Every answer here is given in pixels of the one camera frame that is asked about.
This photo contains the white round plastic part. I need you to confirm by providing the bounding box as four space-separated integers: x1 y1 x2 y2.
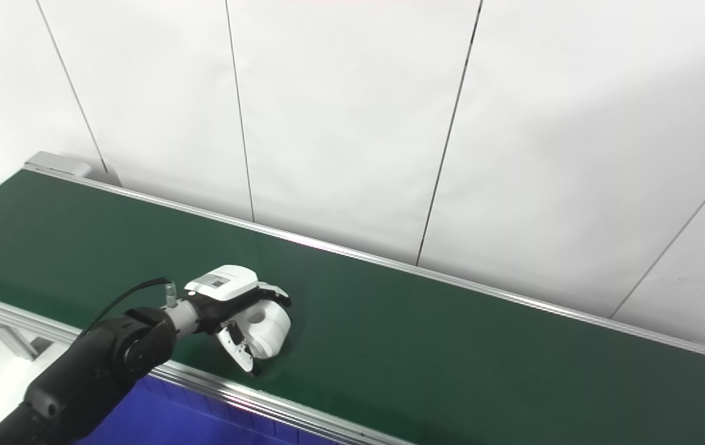
238 300 292 360

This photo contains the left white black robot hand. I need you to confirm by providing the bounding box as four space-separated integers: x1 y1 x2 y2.
184 264 293 377

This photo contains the blue plastic bin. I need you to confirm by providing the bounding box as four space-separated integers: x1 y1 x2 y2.
73 373 342 445

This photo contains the grey conveyor support leg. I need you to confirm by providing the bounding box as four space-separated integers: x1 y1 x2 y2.
0 308 42 362

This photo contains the green conveyor belt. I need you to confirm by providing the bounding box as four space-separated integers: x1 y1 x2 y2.
0 151 705 445

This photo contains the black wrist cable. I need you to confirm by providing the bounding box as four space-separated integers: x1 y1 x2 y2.
77 278 179 339

